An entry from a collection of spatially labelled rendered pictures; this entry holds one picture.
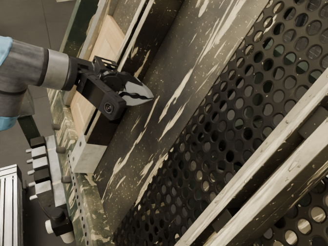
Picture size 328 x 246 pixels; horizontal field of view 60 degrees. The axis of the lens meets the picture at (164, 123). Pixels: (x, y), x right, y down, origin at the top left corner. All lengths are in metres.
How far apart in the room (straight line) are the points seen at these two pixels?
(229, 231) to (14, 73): 0.44
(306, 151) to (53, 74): 0.44
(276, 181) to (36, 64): 0.44
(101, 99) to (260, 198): 0.35
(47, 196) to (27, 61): 0.69
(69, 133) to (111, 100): 0.55
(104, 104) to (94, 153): 0.36
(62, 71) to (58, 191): 0.65
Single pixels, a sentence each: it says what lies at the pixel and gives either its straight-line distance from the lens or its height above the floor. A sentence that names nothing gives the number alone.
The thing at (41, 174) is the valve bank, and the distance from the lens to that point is 1.19.
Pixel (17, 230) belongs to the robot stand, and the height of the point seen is 0.23.
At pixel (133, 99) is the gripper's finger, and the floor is 1.23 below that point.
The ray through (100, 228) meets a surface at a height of 0.89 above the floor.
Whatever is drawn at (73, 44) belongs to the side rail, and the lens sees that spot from 1.37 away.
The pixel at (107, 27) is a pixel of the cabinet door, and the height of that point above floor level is 1.21.
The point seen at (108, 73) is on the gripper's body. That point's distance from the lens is 0.61.
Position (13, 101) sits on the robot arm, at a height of 1.30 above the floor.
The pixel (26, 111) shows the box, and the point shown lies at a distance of 1.46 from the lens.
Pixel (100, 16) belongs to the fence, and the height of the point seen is 1.24.
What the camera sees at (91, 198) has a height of 0.90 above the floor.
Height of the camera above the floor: 1.65
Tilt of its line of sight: 43 degrees down
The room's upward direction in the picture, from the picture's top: straight up
